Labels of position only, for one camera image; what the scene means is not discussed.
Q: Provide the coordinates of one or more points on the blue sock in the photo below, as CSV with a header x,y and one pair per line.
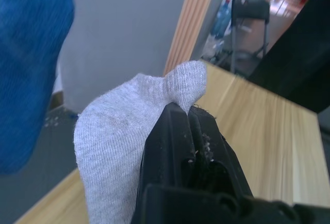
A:
x,y
27,69

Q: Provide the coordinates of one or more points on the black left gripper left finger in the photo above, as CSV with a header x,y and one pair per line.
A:
x,y
165,151

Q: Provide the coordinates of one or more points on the light grey sock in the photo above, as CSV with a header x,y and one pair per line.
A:
x,y
116,136

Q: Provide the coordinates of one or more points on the blue water bottle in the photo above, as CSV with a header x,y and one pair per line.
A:
x,y
222,20

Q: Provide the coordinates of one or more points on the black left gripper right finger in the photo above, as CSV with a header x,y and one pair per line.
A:
x,y
219,157

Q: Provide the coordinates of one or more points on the ribbed wooden wall panel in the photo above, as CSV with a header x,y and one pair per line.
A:
x,y
192,22

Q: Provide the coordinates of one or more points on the black hanger stand frame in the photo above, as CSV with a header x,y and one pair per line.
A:
x,y
296,51

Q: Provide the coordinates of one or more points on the black folding chair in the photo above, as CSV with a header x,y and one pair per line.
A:
x,y
248,25

